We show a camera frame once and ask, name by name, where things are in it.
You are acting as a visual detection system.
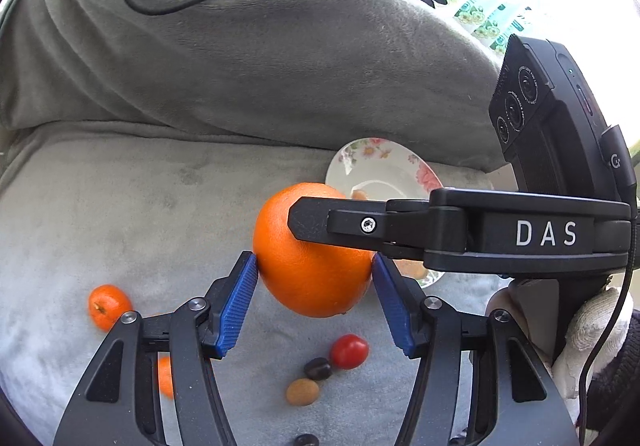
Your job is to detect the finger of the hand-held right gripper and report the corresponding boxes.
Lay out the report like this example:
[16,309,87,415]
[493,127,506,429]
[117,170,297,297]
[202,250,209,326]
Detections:
[287,196,468,261]

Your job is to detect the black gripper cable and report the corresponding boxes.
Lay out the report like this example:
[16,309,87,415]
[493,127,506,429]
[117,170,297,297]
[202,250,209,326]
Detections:
[575,269,633,434]

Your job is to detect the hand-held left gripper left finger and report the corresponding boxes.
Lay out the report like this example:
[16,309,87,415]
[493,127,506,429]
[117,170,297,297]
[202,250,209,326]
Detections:
[52,251,259,446]

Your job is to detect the person's right forearm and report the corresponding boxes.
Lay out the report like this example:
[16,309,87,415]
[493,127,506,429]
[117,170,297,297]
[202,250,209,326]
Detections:
[585,311,640,433]

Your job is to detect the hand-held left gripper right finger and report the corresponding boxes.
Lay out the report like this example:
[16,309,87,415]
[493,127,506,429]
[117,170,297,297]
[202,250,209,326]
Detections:
[371,252,581,446]

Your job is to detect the grey plush seat blanket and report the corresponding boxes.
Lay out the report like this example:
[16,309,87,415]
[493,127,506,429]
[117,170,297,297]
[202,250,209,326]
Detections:
[0,121,501,446]

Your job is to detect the brown nut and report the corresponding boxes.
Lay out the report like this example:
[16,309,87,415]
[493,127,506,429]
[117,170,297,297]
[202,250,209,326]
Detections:
[286,378,321,407]

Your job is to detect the grey plush cushion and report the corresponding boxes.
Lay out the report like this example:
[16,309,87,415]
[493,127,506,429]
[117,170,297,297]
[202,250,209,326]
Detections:
[0,0,506,172]

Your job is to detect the floral white plate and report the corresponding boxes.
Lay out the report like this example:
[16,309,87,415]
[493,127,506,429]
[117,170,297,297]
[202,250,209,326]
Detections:
[325,137,446,290]

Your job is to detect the large orange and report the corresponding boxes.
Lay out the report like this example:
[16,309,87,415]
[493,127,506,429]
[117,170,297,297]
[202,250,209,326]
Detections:
[252,182,375,318]

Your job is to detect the red cherry tomato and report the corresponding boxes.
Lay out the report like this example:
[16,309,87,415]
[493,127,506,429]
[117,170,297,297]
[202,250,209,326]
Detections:
[330,333,370,371]

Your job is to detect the person's right hand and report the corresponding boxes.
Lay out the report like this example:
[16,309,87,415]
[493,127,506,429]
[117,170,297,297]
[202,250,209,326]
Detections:
[485,283,635,419]

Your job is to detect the small tangerine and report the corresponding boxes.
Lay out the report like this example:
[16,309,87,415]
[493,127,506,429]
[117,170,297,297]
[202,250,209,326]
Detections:
[88,284,133,332]
[157,356,176,399]

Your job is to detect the floral patterned cloth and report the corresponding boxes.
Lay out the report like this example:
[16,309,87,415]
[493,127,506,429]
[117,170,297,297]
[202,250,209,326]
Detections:
[440,0,551,57]

